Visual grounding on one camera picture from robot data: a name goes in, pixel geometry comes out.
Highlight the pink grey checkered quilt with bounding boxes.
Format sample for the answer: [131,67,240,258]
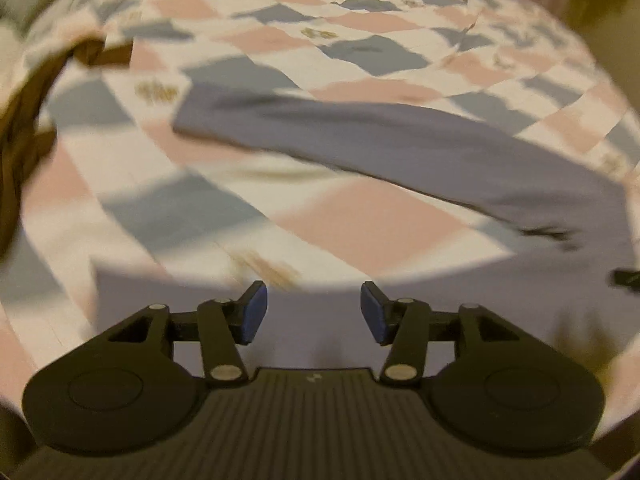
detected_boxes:
[1,0,639,426]

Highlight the grey-blue garment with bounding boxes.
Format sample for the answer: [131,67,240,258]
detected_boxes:
[172,84,634,261]

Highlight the dark brown garment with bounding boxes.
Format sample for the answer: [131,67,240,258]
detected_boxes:
[1,37,134,258]

